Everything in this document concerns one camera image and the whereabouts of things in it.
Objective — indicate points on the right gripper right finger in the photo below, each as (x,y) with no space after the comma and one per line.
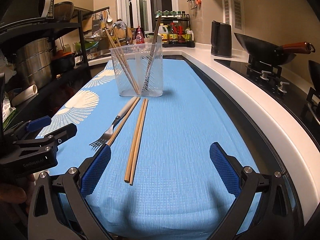
(273,218)

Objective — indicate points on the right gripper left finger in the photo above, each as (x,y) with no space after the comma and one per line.
(59,209)

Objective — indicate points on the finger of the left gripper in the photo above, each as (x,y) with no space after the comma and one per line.
(37,124)
(61,135)

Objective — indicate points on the metal fork grey handle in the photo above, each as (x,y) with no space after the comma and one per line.
(106,136)

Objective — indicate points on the thin wooden chopstick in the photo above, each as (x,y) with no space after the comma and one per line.
(152,51)

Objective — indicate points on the white ceramic spoon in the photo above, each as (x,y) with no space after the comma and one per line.
(156,50)

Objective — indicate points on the kitchen faucet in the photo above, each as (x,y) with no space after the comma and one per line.
(121,32)

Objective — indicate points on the person's left hand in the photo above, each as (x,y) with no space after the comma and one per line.
(16,197)

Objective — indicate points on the white paper roll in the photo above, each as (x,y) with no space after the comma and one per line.
(24,95)

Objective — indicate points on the steel stock pot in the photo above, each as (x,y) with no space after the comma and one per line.
(33,63)

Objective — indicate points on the black storage shelf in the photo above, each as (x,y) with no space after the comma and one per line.
(61,86)

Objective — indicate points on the red lidded black pot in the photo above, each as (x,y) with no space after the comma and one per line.
(62,62)

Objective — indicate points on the clear plastic utensil holder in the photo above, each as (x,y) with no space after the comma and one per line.
(137,57)

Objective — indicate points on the blue patterned table cloth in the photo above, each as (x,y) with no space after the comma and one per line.
(177,192)

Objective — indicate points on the black gas stove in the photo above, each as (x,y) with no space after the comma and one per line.
(302,106)

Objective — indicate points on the pink dish soap bottle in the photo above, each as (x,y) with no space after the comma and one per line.
(139,36)

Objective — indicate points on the brown bowl on shelf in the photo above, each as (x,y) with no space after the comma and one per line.
(63,11)

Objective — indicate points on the microwave oven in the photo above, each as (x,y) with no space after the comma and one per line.
(24,11)

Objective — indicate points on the yellow oil bottle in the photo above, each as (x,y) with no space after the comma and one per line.
(163,31)

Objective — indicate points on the black spice rack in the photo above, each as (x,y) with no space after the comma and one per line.
(180,33)

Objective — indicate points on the black electric kettle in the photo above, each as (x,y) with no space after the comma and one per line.
(221,39)

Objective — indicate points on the window frame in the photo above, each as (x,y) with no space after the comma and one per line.
(142,13)

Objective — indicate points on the black wok red handle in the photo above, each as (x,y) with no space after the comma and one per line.
(269,53)

